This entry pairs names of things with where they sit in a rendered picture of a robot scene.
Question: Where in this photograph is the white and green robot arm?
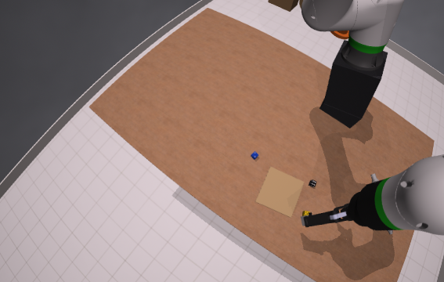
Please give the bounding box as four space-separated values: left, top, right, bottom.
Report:
301 0 444 236

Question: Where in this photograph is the tan flat mat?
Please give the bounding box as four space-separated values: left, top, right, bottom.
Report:
255 167 304 217

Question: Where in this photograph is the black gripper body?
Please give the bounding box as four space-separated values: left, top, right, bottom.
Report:
341 192 365 226

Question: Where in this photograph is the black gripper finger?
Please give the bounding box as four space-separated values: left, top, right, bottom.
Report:
301 203 353 227

